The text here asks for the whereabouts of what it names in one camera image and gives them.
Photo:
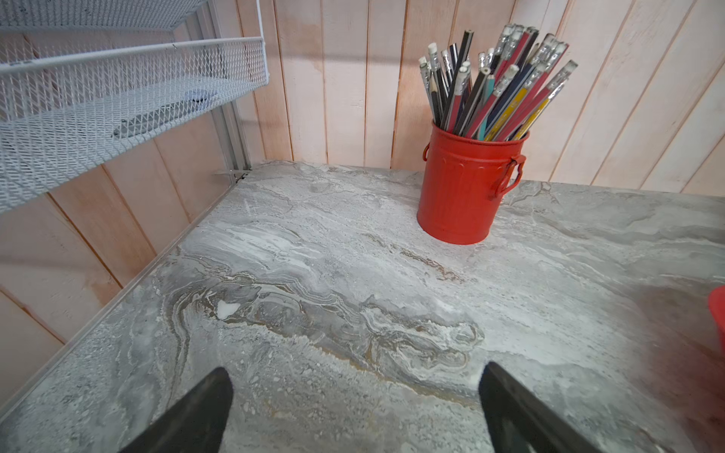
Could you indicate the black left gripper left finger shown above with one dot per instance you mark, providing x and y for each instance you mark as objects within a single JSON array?
[{"x": 196, "y": 423}]

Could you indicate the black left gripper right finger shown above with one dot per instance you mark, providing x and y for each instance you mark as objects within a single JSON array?
[{"x": 518, "y": 421}]

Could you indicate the red flower-shaped fruit bowl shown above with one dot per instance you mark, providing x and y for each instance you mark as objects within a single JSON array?
[{"x": 716, "y": 305}]

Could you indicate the red metal pencil bucket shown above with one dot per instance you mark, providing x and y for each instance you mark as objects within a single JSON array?
[{"x": 464, "y": 183}]

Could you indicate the bundle of pencils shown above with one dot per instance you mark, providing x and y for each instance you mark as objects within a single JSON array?
[{"x": 501, "y": 95}]

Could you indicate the white wire mesh shelf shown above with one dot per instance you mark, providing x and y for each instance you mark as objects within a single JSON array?
[{"x": 83, "y": 82}]

